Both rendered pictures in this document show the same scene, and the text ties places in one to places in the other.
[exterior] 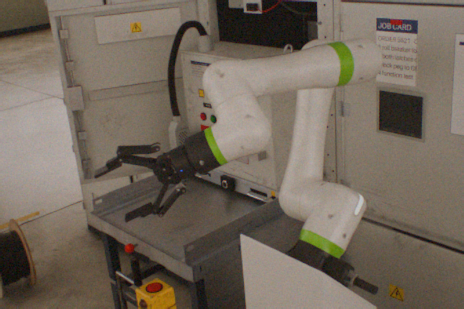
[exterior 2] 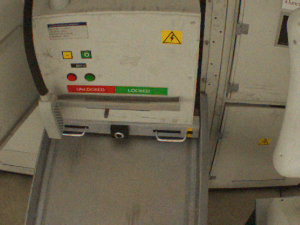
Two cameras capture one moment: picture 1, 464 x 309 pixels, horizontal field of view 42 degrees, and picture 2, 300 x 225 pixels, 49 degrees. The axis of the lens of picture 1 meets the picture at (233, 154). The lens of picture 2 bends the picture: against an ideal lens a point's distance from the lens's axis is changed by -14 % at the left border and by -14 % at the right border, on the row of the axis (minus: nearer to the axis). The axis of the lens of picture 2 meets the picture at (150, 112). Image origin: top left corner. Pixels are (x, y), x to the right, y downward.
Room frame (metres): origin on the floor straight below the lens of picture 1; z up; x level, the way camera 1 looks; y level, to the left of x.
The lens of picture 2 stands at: (1.54, 0.47, 1.95)
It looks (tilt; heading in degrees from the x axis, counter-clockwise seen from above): 51 degrees down; 317
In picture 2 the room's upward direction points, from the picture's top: 2 degrees counter-clockwise
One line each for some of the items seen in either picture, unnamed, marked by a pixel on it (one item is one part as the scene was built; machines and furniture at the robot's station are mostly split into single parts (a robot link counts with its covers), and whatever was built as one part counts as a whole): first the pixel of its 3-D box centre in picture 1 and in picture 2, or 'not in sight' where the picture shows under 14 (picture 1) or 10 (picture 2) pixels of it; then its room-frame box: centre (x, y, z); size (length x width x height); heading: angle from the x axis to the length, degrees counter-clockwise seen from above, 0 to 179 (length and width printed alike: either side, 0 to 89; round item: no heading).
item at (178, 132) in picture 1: (180, 141); (51, 113); (2.29, 0.21, 1.04); 0.08 x 0.05 x 0.17; 131
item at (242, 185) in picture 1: (234, 180); (120, 123); (2.19, 0.00, 0.90); 0.54 x 0.05 x 0.06; 41
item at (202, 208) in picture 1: (209, 210); (118, 169); (2.10, 0.11, 0.82); 0.68 x 0.62 x 0.06; 131
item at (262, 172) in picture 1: (226, 120); (113, 75); (2.18, 0.02, 1.15); 0.48 x 0.01 x 0.48; 41
